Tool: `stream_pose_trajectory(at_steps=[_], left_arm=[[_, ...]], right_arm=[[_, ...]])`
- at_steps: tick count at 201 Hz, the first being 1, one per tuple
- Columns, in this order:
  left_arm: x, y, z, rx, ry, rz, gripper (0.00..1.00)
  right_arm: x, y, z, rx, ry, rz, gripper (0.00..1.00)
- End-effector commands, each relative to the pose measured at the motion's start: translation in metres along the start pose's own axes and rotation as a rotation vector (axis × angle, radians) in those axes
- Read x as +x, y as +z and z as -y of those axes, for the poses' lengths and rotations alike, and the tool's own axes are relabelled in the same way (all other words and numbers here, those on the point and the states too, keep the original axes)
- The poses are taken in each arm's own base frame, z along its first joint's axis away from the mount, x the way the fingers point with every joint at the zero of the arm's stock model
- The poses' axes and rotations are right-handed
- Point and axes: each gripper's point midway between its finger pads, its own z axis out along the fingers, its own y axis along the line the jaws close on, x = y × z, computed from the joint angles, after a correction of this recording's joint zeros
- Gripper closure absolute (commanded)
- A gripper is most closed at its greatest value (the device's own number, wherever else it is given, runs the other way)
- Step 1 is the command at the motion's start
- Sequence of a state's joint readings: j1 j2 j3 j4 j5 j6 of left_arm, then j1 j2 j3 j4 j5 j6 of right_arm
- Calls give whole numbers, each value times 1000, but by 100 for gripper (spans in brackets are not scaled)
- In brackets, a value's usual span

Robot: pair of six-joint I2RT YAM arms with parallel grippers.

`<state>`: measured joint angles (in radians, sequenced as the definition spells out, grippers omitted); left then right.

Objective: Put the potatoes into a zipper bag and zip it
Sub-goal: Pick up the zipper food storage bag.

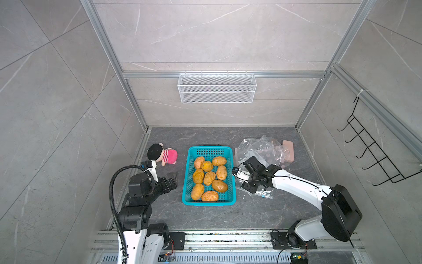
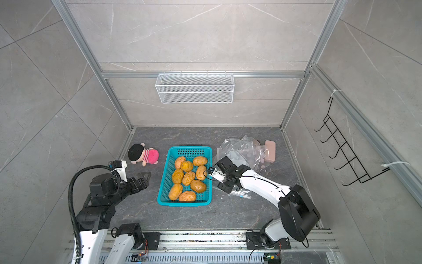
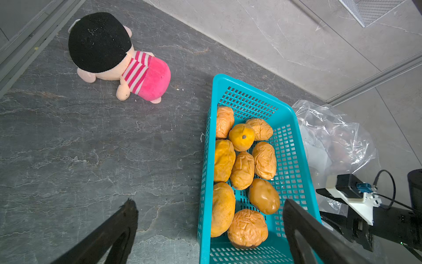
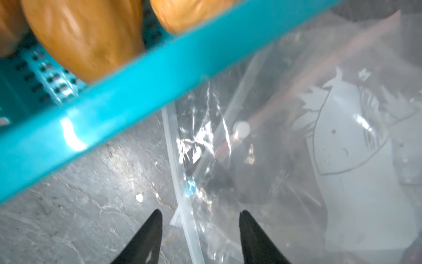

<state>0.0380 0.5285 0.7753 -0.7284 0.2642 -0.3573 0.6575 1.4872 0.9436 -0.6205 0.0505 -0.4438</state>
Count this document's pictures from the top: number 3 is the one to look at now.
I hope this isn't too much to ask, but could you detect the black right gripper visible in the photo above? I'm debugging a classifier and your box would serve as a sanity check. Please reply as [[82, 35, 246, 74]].
[[316, 188, 381, 251]]

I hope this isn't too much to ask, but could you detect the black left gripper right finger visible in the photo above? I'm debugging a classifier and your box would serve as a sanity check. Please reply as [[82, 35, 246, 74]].
[[282, 199, 369, 264]]

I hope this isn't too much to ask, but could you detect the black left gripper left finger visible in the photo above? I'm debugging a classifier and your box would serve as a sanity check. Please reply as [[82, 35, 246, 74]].
[[53, 199, 138, 264]]

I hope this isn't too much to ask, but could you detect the clear zipper bag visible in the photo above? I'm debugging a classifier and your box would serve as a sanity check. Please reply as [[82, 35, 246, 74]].
[[291, 99, 377, 212]]

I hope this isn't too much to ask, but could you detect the round yellow potato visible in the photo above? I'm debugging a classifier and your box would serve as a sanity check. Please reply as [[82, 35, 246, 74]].
[[228, 124, 255, 152]]

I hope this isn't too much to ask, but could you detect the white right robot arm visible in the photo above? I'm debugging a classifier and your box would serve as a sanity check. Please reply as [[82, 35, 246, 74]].
[[316, 169, 422, 260]]

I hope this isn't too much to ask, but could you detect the teal plastic basket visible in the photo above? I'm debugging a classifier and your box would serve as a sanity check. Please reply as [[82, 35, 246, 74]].
[[197, 74, 320, 264]]

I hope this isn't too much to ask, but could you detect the wrinkled brown potato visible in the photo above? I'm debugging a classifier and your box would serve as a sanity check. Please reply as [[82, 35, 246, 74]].
[[227, 209, 269, 249]]

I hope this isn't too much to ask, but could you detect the long yellow potato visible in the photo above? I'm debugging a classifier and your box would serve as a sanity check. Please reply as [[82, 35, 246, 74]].
[[211, 182, 236, 238]]

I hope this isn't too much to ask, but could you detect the plush doll pink black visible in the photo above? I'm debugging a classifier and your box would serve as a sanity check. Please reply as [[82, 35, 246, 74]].
[[68, 12, 171, 104]]

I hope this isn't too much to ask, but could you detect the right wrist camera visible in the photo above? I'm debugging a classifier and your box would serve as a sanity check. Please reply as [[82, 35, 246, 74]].
[[325, 174, 381, 226]]

